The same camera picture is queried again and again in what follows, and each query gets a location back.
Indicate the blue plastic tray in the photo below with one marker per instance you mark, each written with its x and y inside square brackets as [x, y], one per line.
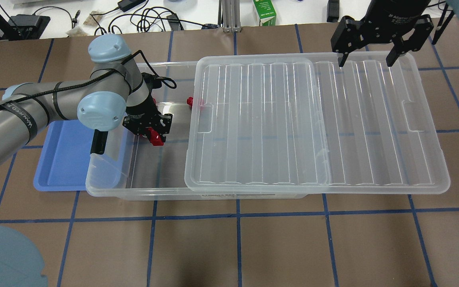
[66, 163]

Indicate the aluminium frame post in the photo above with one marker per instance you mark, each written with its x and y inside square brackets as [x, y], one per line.
[229, 16]

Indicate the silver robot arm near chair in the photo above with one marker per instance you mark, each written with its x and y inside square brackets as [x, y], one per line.
[119, 94]

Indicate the clear plastic box lid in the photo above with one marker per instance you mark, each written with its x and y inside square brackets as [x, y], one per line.
[300, 124]

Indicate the clear plastic storage box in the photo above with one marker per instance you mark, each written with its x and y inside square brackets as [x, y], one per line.
[133, 169]

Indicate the green white carton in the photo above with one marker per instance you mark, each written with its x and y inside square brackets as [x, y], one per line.
[265, 13]

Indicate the red block in box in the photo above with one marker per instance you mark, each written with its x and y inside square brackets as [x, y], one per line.
[192, 102]

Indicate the red block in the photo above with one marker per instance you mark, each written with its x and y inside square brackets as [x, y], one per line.
[192, 102]
[155, 138]

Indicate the black power adapter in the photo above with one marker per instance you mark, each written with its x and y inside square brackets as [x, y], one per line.
[126, 5]

